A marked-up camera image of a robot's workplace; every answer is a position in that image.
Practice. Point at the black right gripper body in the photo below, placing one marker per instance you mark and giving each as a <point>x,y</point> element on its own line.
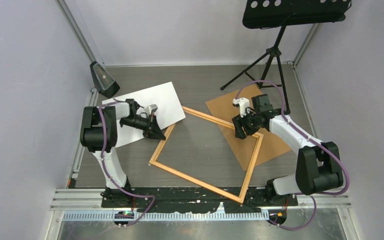
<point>250,123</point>

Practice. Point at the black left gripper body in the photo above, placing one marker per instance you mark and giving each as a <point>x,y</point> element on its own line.
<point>146,131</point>

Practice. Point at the orange wooden picture frame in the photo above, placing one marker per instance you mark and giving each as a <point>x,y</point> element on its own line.
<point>196,150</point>

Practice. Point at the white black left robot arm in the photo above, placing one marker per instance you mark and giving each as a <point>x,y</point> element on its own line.
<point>99,135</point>

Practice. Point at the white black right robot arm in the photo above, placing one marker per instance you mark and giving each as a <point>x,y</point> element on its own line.
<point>318,166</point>

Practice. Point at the brown backing board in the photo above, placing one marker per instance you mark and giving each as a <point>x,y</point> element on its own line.
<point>271,145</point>

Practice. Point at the black metronome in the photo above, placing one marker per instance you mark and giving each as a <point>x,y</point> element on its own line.
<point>103,81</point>

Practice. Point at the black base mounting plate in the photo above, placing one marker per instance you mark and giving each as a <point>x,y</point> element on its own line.
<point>196,200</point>

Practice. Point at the black music stand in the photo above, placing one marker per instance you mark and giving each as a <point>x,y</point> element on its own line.
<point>272,14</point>

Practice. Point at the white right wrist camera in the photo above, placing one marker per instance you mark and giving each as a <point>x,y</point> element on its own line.
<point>241,103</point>

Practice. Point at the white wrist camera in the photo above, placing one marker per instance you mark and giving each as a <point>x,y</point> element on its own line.
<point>150,109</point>
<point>241,103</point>

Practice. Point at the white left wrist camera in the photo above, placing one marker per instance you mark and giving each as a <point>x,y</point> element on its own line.
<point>150,109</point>

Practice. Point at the aluminium rail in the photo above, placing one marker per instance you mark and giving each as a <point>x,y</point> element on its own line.
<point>90,199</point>

